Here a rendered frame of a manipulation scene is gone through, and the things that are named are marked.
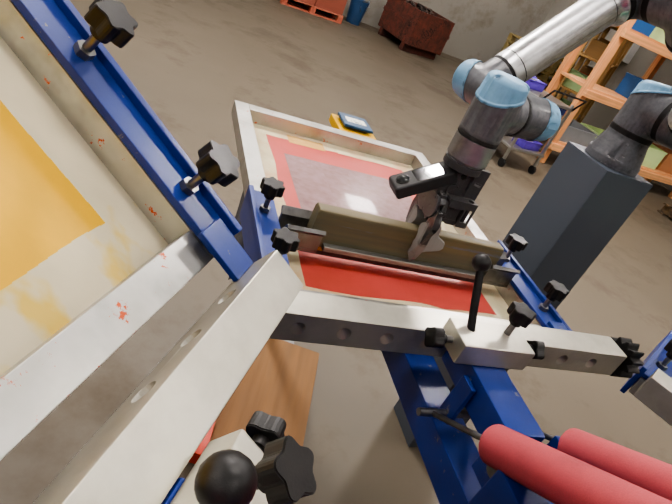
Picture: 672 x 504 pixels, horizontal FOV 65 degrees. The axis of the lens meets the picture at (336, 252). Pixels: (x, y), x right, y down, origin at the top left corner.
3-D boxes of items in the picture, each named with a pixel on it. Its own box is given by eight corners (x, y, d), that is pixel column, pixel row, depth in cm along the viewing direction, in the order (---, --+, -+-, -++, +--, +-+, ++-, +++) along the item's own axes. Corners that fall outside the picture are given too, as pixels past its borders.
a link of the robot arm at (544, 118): (529, 85, 99) (493, 74, 92) (574, 111, 92) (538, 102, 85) (507, 122, 103) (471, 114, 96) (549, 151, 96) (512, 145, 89)
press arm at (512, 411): (440, 358, 81) (455, 335, 78) (471, 361, 83) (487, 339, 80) (489, 459, 67) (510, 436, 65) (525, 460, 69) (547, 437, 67)
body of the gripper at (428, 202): (463, 233, 97) (497, 177, 91) (424, 224, 94) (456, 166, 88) (447, 210, 103) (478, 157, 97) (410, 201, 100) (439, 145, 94)
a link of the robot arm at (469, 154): (468, 142, 86) (449, 122, 92) (455, 167, 88) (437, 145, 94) (504, 153, 88) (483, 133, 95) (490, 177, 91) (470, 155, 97)
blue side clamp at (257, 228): (239, 214, 102) (248, 184, 99) (263, 219, 104) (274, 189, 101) (253, 322, 79) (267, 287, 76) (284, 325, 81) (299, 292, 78)
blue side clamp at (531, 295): (469, 260, 124) (484, 236, 120) (486, 263, 126) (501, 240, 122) (533, 355, 101) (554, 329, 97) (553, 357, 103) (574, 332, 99)
